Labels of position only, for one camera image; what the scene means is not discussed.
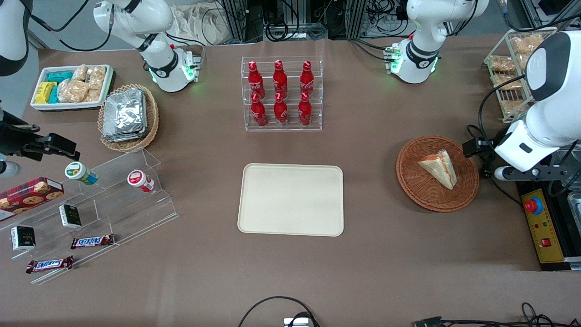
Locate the white wire basket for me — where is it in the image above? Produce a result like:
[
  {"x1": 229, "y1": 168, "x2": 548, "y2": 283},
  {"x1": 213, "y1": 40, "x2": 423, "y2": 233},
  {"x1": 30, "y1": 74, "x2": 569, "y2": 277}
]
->
[{"x1": 483, "y1": 26, "x2": 559, "y2": 124}]

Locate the red cola bottle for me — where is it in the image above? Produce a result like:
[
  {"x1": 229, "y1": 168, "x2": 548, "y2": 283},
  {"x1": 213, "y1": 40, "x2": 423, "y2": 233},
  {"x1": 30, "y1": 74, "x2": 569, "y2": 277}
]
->
[
  {"x1": 248, "y1": 61, "x2": 266, "y2": 99},
  {"x1": 300, "y1": 60, "x2": 315, "y2": 96},
  {"x1": 298, "y1": 92, "x2": 313, "y2": 127},
  {"x1": 273, "y1": 59, "x2": 288, "y2": 98},
  {"x1": 273, "y1": 93, "x2": 289, "y2": 126},
  {"x1": 250, "y1": 93, "x2": 268, "y2": 127}
]

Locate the round brown wicker basket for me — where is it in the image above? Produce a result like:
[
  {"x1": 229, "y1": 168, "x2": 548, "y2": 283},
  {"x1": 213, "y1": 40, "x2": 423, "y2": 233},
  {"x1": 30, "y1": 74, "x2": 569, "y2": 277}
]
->
[{"x1": 396, "y1": 135, "x2": 480, "y2": 213}]

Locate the brown Snickers bar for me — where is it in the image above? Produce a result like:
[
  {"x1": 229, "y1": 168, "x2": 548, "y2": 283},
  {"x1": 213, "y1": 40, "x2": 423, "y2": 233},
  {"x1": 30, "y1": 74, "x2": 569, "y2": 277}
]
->
[
  {"x1": 70, "y1": 233, "x2": 115, "y2": 250},
  {"x1": 25, "y1": 256, "x2": 74, "y2": 274}
]

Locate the black base power cable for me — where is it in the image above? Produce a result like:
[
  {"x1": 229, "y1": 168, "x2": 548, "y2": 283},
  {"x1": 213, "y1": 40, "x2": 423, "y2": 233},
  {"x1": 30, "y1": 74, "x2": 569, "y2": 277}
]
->
[{"x1": 349, "y1": 38, "x2": 396, "y2": 62}]

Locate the thin black cable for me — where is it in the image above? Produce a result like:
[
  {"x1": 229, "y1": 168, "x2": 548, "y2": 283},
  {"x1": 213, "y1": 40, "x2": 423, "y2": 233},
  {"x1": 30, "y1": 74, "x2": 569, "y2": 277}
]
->
[{"x1": 440, "y1": 302, "x2": 581, "y2": 327}]

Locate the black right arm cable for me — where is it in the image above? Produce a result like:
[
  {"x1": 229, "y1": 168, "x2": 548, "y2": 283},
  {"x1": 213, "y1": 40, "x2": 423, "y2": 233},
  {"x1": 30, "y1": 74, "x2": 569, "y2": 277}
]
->
[{"x1": 20, "y1": 0, "x2": 115, "y2": 52}]

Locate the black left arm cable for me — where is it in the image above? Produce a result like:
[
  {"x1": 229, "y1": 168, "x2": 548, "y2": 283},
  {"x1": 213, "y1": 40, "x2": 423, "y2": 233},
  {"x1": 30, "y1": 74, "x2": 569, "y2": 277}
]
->
[{"x1": 467, "y1": 75, "x2": 529, "y2": 206}]

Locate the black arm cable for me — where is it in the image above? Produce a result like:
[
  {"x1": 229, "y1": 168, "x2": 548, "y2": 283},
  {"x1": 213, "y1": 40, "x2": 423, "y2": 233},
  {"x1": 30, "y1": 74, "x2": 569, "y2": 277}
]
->
[
  {"x1": 20, "y1": 0, "x2": 115, "y2": 52},
  {"x1": 467, "y1": 75, "x2": 529, "y2": 206}
]

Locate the oval tan wicker basket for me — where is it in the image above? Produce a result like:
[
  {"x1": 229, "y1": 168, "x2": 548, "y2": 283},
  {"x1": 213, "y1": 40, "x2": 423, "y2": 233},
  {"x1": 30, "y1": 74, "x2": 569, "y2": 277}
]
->
[{"x1": 98, "y1": 84, "x2": 160, "y2": 153}]

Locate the white rectangular snack bin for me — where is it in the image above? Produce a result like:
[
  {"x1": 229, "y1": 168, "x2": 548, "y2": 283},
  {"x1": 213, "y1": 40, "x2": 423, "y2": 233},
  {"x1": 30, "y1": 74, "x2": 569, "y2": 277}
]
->
[{"x1": 30, "y1": 64, "x2": 114, "y2": 112}]

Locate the clear acrylic bottle rack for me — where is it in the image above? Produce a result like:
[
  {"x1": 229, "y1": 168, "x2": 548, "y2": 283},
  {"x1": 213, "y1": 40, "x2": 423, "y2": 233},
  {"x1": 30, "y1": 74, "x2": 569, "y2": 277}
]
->
[{"x1": 241, "y1": 55, "x2": 324, "y2": 133}]

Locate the silver foil container stack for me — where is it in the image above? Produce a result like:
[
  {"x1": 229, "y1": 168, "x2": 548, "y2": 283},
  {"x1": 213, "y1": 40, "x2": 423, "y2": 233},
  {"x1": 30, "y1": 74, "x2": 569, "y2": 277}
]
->
[{"x1": 102, "y1": 88, "x2": 148, "y2": 143}]

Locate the clear plastic container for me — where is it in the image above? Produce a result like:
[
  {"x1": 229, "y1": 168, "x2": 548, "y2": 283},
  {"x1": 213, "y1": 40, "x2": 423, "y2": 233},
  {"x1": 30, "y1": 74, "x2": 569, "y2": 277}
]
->
[
  {"x1": 557, "y1": 144, "x2": 581, "y2": 168},
  {"x1": 567, "y1": 191, "x2": 581, "y2": 260}
]

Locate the white cloth bag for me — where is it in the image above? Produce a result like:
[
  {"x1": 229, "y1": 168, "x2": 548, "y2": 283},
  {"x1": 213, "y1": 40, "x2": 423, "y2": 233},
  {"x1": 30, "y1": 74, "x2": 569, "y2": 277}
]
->
[{"x1": 172, "y1": 3, "x2": 231, "y2": 46}]

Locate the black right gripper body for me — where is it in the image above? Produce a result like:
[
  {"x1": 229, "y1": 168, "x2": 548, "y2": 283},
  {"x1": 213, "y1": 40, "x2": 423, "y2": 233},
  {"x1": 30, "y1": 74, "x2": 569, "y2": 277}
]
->
[{"x1": 0, "y1": 109, "x2": 51, "y2": 161}]

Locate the yellow snack packet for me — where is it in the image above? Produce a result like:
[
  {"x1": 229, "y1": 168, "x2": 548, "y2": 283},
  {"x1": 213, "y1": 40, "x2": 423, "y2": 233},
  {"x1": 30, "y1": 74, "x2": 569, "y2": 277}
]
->
[{"x1": 35, "y1": 81, "x2": 56, "y2": 104}]

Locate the red cookie box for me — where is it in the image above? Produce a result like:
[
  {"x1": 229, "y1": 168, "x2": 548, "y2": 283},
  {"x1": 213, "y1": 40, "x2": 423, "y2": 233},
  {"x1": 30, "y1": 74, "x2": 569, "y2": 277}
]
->
[{"x1": 0, "y1": 177, "x2": 65, "y2": 222}]

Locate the red lid yogurt cup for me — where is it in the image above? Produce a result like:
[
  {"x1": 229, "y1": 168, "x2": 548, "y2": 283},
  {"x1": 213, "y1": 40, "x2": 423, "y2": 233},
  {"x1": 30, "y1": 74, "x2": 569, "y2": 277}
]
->
[{"x1": 127, "y1": 169, "x2": 155, "y2": 193}]

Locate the green lid yogurt cup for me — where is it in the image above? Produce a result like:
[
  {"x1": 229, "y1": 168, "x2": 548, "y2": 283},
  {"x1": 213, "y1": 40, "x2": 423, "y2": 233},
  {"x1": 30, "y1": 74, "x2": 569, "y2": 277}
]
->
[{"x1": 64, "y1": 161, "x2": 99, "y2": 186}]

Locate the beige plastic tray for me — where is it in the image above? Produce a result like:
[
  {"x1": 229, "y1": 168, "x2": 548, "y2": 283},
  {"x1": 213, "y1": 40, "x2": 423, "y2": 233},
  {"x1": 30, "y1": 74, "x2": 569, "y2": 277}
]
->
[{"x1": 237, "y1": 163, "x2": 345, "y2": 238}]

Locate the black control box base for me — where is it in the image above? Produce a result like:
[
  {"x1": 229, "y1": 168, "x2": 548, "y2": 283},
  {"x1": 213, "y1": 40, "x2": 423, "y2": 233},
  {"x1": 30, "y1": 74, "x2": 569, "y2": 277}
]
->
[{"x1": 517, "y1": 154, "x2": 581, "y2": 272}]

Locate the clear acrylic step display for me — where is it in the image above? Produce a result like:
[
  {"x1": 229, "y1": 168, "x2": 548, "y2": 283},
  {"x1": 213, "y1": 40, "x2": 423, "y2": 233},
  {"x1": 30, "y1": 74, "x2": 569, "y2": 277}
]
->
[{"x1": 0, "y1": 147, "x2": 179, "y2": 285}]

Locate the triangular sandwich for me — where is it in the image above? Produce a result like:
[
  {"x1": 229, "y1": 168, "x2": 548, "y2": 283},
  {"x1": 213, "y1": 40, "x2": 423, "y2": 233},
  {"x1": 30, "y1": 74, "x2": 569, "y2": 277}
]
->
[{"x1": 418, "y1": 149, "x2": 458, "y2": 191}]

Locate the small black box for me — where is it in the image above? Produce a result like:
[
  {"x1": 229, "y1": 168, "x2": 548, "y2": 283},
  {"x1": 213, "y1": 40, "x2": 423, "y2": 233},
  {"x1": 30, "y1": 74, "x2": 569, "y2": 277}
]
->
[
  {"x1": 59, "y1": 204, "x2": 83, "y2": 229},
  {"x1": 10, "y1": 225, "x2": 36, "y2": 252}
]

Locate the yellow emergency stop panel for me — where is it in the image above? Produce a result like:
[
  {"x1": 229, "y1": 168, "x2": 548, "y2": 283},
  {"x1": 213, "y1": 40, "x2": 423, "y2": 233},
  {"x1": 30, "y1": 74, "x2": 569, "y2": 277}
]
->
[{"x1": 520, "y1": 188, "x2": 566, "y2": 265}]

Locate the black looped table cable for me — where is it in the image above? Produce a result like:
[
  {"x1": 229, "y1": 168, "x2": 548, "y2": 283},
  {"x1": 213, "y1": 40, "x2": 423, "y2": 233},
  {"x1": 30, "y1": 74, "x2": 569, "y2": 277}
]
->
[{"x1": 238, "y1": 296, "x2": 321, "y2": 327}]

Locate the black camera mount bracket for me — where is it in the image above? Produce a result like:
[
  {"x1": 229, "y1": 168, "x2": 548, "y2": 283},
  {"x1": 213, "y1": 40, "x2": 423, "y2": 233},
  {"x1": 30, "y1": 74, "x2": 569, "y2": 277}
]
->
[{"x1": 507, "y1": 152, "x2": 581, "y2": 183}]

